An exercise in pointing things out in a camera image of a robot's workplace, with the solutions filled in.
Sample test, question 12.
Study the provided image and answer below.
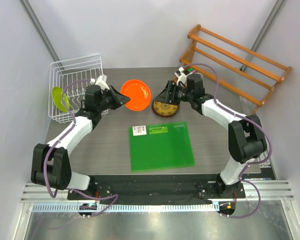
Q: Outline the yellow patterned plate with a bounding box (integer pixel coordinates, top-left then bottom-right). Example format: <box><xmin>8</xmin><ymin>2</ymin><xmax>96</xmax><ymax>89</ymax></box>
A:
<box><xmin>151</xmin><ymin>100</ymin><xmax>180</xmax><ymax>118</ymax></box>

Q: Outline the lime green plate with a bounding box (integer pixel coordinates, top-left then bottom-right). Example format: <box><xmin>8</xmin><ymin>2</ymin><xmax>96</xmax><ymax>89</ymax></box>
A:
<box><xmin>51</xmin><ymin>86</ymin><xmax>70</xmax><ymax>113</ymax></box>

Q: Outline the orange plate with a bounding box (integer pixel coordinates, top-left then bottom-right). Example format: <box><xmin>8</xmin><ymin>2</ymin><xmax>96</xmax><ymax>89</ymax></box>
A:
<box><xmin>120</xmin><ymin>79</ymin><xmax>152</xmax><ymax>112</ymax></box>

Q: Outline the green cutting mat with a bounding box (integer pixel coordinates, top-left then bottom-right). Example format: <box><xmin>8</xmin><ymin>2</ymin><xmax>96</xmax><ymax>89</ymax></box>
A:
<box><xmin>128</xmin><ymin>121</ymin><xmax>195</xmax><ymax>173</ymax></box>

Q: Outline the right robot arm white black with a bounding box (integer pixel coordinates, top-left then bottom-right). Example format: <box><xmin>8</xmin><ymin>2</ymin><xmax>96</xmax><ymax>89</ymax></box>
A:
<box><xmin>154</xmin><ymin>73</ymin><xmax>268</xmax><ymax>198</ymax></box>

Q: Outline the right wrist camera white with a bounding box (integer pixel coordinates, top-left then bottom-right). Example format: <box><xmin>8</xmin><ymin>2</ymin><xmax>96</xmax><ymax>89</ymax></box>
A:
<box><xmin>174</xmin><ymin>67</ymin><xmax>189</xmax><ymax>85</ymax></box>

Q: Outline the perforated cable duct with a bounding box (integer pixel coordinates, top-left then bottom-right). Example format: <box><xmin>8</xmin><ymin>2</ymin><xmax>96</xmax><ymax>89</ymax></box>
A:
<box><xmin>32</xmin><ymin>202</ymin><xmax>220</xmax><ymax>213</ymax></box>

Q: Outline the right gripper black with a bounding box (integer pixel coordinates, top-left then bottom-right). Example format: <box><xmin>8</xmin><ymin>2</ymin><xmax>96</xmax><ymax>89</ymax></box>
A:
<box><xmin>154</xmin><ymin>81</ymin><xmax>193</xmax><ymax>106</ymax></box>

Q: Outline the white wire dish rack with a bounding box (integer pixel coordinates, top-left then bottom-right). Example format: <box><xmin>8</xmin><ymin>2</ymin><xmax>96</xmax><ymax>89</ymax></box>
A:
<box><xmin>48</xmin><ymin>53</ymin><xmax>103</xmax><ymax>124</ymax></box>

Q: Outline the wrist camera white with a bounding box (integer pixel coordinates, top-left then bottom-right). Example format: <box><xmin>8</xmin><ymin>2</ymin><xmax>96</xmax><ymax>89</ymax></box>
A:
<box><xmin>174</xmin><ymin>67</ymin><xmax>189</xmax><ymax>85</ymax></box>
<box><xmin>90</xmin><ymin>74</ymin><xmax>110</xmax><ymax>91</ymax></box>

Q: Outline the aluminium rail frame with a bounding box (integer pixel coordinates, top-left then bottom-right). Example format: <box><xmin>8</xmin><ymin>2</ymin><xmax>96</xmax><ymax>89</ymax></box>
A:
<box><xmin>20</xmin><ymin>180</ymin><xmax>295</xmax><ymax>203</ymax></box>

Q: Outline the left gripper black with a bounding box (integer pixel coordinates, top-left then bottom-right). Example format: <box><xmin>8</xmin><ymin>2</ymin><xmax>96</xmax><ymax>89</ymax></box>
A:
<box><xmin>97</xmin><ymin>85</ymin><xmax>130</xmax><ymax>113</ymax></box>

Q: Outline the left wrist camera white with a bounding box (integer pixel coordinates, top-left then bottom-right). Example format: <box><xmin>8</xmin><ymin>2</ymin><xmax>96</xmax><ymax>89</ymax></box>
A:
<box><xmin>90</xmin><ymin>74</ymin><xmax>110</xmax><ymax>91</ymax></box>

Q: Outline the orange wooden shelf rack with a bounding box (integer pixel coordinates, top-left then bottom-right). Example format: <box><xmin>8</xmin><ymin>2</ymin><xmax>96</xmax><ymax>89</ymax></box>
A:
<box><xmin>179</xmin><ymin>24</ymin><xmax>292</xmax><ymax>113</ymax></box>

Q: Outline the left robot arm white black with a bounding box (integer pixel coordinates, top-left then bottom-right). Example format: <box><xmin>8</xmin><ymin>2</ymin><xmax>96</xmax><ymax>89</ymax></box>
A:
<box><xmin>31</xmin><ymin>84</ymin><xmax>131</xmax><ymax>200</ymax></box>

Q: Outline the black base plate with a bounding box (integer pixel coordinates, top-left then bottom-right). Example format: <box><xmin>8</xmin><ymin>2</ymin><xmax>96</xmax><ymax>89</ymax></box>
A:
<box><xmin>67</xmin><ymin>174</ymin><xmax>246</xmax><ymax>205</ymax></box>

